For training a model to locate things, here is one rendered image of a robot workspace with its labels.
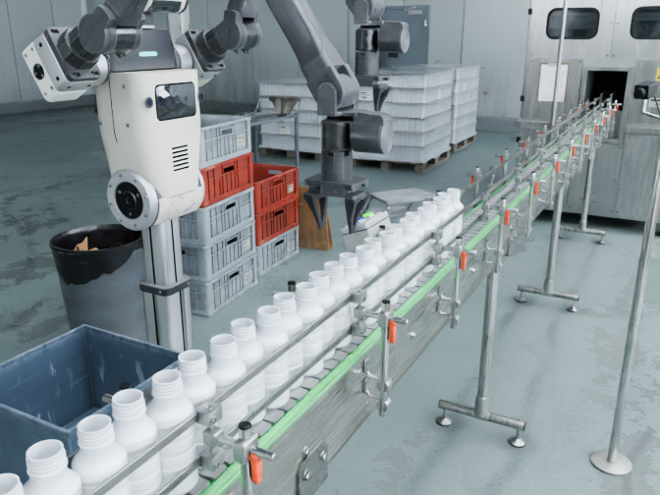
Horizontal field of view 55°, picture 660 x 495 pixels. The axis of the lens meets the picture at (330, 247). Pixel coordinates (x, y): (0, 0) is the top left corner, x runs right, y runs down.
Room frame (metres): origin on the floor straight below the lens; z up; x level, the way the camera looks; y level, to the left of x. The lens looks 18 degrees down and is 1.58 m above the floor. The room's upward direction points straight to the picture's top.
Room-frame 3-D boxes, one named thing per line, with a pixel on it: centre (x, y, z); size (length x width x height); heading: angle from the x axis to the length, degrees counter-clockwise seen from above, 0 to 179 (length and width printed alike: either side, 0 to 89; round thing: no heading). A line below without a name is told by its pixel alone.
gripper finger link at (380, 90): (1.60, -0.10, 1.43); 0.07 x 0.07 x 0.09; 61
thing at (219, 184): (3.78, 0.78, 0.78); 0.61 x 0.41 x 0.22; 158
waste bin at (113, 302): (2.99, 1.14, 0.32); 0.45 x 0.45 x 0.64
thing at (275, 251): (4.44, 0.54, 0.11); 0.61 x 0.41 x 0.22; 155
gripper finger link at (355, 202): (1.13, -0.03, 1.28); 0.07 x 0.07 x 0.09; 62
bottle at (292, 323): (0.98, 0.08, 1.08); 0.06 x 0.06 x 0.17
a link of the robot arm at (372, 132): (1.12, -0.05, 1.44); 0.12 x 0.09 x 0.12; 62
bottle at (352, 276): (1.19, -0.04, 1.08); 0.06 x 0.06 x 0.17
